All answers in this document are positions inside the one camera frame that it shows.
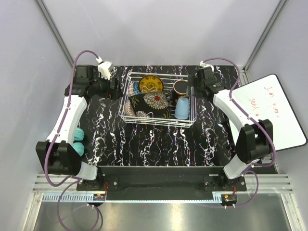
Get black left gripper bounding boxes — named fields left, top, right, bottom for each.
left=90, top=71, right=123, bottom=101

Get red and black mug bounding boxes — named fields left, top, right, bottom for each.
left=167, top=79, right=188, bottom=106

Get blue patterned bowl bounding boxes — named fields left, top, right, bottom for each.
left=128, top=81, right=141, bottom=97

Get beige patterned bowl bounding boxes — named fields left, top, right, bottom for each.
left=124, top=100, right=136, bottom=117

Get white wire dish rack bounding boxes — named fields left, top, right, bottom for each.
left=119, top=72, right=197, bottom=128

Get light blue plastic cup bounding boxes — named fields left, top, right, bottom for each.
left=174, top=97, right=189, bottom=120

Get yellow patterned plate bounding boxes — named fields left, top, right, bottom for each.
left=139, top=75, right=164, bottom=93

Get black floral square plate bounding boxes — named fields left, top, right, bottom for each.
left=129, top=91, right=171, bottom=119

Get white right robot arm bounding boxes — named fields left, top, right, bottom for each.
left=187, top=65, right=274, bottom=191

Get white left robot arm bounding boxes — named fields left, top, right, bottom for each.
left=36, top=61, right=123, bottom=191

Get teal cat-ear headphones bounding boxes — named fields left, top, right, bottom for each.
left=73, top=128, right=85, bottom=156

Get white dry-erase board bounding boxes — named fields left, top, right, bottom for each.
left=232, top=74, right=308, bottom=151

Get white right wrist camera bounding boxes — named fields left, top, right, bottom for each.
left=199, top=61, right=214, bottom=71

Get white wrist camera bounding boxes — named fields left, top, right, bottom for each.
left=96, top=56, right=114, bottom=80
left=199, top=61, right=214, bottom=71

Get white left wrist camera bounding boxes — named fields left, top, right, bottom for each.
left=96, top=56, right=114, bottom=80

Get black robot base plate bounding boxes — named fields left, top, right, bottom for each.
left=77, top=167, right=252, bottom=203

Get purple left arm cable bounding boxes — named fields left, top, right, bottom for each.
left=44, top=50, right=104, bottom=231

